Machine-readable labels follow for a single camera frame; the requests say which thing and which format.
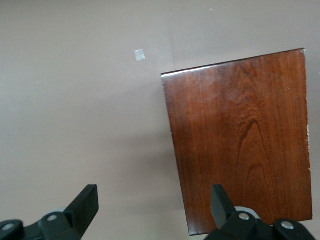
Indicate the paper table cover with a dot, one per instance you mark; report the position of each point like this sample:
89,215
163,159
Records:
75,112

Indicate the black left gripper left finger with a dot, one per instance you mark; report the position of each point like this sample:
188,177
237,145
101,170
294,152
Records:
83,212

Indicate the dark brown wooden cabinet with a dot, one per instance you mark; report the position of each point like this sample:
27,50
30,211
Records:
237,137

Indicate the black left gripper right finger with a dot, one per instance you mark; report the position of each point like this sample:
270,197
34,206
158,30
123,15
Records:
222,207

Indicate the small clear tape square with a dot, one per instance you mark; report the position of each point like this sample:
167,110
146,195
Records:
139,55

